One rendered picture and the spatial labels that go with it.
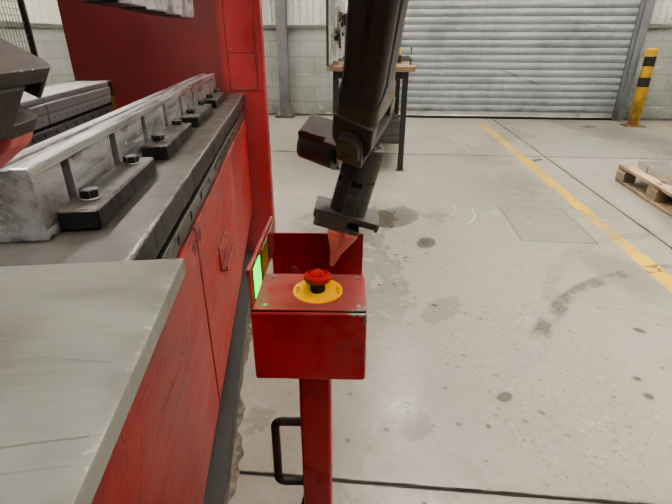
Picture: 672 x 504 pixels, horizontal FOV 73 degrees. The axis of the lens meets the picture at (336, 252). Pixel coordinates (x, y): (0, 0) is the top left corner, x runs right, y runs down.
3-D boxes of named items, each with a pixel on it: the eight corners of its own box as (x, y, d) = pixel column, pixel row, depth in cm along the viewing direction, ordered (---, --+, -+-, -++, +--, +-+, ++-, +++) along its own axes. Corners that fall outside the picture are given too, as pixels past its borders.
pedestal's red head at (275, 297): (365, 381, 66) (368, 271, 58) (255, 379, 66) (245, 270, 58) (361, 307, 84) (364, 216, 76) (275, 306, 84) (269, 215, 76)
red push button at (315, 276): (331, 301, 64) (331, 279, 62) (303, 301, 64) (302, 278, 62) (332, 287, 68) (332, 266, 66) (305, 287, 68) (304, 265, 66)
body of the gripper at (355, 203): (315, 205, 74) (326, 162, 71) (374, 221, 75) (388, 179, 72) (311, 219, 68) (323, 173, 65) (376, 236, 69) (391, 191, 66)
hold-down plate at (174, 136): (168, 159, 97) (166, 145, 96) (142, 160, 97) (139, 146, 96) (193, 133, 124) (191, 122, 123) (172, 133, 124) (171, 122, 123)
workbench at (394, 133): (408, 172, 415) (421, -17, 351) (327, 170, 422) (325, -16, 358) (400, 135, 578) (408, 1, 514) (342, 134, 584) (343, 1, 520)
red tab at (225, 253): (228, 270, 121) (225, 247, 118) (220, 271, 120) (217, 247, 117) (233, 247, 134) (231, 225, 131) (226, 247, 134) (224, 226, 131)
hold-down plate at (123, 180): (102, 230, 61) (97, 209, 60) (60, 231, 61) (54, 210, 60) (156, 171, 88) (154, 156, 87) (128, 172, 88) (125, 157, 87)
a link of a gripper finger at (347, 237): (305, 248, 78) (318, 198, 74) (345, 258, 78) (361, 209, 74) (301, 266, 71) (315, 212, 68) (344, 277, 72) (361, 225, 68)
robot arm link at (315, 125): (358, 143, 57) (387, 99, 60) (281, 115, 60) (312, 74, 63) (358, 199, 67) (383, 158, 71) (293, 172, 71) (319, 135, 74)
